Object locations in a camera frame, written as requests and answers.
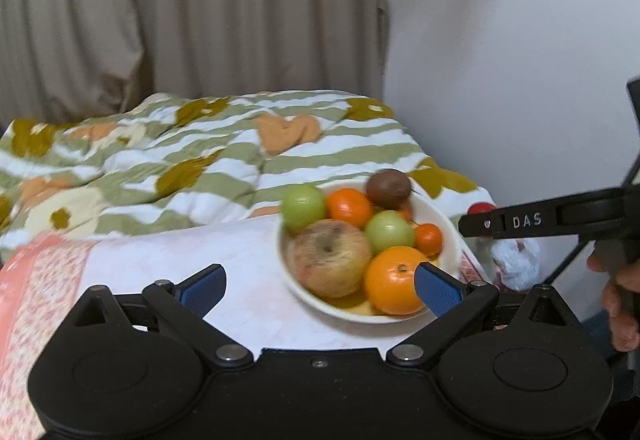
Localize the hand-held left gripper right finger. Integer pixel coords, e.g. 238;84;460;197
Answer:
386;262;574;368

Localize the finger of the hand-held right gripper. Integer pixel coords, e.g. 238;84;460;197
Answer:
459;212;496;239

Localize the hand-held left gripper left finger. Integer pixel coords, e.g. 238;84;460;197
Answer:
70;264;255;369

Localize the large orange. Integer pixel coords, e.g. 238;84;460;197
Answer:
364;246;432;316

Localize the large green apple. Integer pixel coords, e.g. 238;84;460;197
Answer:
364;211;416;257

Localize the brown kiwi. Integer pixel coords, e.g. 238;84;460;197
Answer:
366;169;414;211

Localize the cream oval bowl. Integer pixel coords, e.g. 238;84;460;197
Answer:
276;180;463;325

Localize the yellow brown apple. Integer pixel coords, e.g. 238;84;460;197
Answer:
290;219;374;299

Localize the small green apple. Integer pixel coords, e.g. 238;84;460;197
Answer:
282;185;329;234

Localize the person's right hand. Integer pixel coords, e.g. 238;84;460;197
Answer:
587;252;640;354

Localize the thin black rod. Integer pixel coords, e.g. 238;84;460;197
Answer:
544;240;592;287

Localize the tiny orange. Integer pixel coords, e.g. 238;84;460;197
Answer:
414;223;444;257

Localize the white plastic bag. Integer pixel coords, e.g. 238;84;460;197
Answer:
491;236;542;291

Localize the medium orange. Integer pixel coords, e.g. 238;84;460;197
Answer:
326;189;374;229

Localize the green striped floral blanket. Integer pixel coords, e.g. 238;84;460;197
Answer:
0;91;493;265

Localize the pink bordered floral sheet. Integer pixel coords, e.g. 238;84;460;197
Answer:
0;205;496;440

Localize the beige curtain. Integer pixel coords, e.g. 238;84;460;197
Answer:
0;0;389;125

